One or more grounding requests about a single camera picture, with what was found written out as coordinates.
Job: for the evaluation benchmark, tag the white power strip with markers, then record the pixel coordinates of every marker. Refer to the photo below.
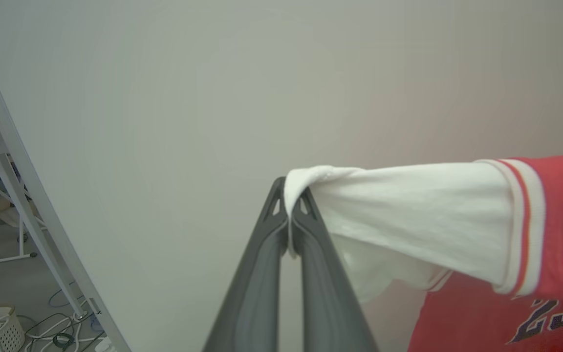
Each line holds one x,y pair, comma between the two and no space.
104,346

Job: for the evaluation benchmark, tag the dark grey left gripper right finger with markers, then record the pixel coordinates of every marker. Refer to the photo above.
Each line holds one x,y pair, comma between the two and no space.
328,303

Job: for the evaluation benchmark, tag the white backdrop panel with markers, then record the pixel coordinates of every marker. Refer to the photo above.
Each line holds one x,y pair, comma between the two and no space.
213,98

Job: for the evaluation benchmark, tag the white perforated laundry basket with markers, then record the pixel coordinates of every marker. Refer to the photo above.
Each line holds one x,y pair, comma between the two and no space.
10,332

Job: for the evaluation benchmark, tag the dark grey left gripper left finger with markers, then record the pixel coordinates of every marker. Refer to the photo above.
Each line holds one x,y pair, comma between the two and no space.
254,293

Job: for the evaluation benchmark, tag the red and white basketball jersey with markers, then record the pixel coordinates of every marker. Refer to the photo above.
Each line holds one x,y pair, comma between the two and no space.
433,210

